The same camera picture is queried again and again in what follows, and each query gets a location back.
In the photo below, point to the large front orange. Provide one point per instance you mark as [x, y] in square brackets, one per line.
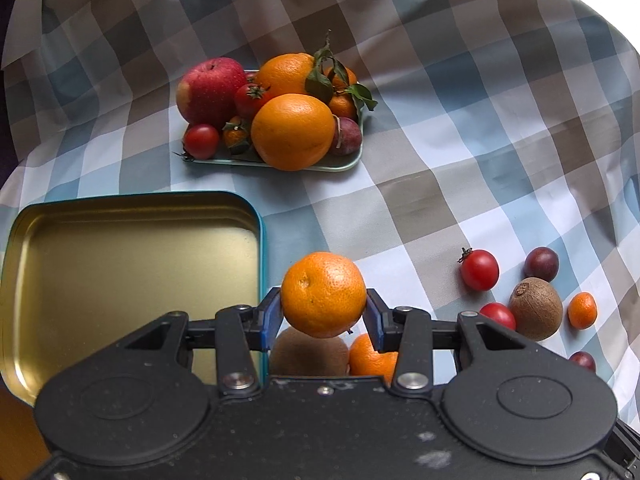
[293, 131]

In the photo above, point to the dark purple plum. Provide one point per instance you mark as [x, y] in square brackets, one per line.
[543, 263]

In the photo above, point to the light green fruit plate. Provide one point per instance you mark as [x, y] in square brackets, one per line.
[290, 114]

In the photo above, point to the cherry tomato on plate front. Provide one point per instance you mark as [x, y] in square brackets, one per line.
[201, 142]

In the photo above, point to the small mandarin with leaves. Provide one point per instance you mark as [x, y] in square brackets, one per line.
[342, 105]

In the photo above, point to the small mandarin plate front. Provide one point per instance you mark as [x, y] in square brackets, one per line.
[236, 136]

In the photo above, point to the gold metal tin tray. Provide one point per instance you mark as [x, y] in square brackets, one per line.
[80, 274]

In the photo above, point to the plum on plate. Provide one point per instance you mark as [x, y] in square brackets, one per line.
[347, 137]

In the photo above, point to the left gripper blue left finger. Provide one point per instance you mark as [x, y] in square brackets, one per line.
[240, 331]

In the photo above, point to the large brown kiwi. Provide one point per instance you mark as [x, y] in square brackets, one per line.
[537, 309]

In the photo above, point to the large orange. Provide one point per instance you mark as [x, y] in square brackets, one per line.
[293, 131]
[285, 73]

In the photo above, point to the red tomato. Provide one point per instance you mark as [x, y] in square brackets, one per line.
[499, 313]
[479, 269]

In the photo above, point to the large back orange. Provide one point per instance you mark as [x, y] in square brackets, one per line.
[285, 73]

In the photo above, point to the red apple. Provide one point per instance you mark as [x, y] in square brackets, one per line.
[205, 94]

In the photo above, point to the checkered blue brown tablecloth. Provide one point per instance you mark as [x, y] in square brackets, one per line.
[501, 124]

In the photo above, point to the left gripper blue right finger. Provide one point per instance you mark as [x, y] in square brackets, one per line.
[408, 332]

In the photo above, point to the tomato on plate middle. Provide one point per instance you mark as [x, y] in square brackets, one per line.
[250, 98]

